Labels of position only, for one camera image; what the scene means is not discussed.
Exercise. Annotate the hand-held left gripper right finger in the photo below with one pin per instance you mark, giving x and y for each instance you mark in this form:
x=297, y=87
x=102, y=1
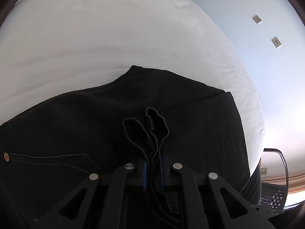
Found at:
x=162, y=174

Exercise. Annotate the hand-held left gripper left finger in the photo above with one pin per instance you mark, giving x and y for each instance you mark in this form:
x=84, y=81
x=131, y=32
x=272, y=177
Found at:
x=144, y=174

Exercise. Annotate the mesh office chair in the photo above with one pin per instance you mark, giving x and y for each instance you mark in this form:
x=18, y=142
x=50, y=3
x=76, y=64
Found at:
x=274, y=195

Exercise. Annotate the white bed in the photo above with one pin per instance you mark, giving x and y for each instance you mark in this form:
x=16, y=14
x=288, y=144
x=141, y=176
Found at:
x=95, y=40

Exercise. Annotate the wall socket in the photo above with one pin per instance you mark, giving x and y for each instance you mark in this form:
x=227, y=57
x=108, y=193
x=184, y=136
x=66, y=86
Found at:
x=257, y=19
x=276, y=42
x=263, y=171

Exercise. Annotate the black denim pants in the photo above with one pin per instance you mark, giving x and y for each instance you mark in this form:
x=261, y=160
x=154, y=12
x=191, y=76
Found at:
x=71, y=124

